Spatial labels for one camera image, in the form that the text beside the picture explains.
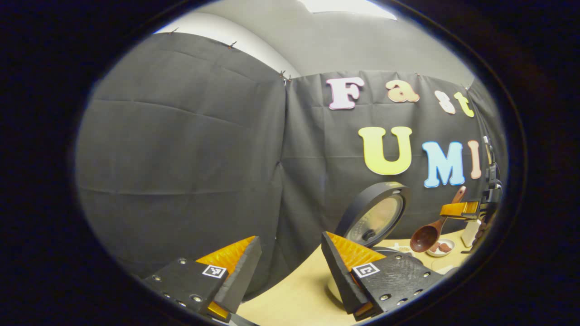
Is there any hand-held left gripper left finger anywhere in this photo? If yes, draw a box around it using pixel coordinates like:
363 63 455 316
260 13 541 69
140 235 263 323

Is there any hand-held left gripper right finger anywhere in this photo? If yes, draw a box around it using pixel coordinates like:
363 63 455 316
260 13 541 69
321 231 447 322

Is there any brown wooden spoon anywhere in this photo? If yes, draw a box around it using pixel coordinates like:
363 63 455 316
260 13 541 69
410 186 467 253

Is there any dark grey rice cooker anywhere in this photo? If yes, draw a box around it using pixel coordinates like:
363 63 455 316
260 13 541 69
326 181 424 305

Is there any white toaster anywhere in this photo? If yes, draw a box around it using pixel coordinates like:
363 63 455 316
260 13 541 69
461 219 482 248

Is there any white round plate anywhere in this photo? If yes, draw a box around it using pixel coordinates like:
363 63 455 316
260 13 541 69
426 239 455 258

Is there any black backdrop cloth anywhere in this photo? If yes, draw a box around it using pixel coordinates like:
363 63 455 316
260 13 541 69
75 32 508 302

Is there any large ceiling light panel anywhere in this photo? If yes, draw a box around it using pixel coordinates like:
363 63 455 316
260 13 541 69
297 0 398 21

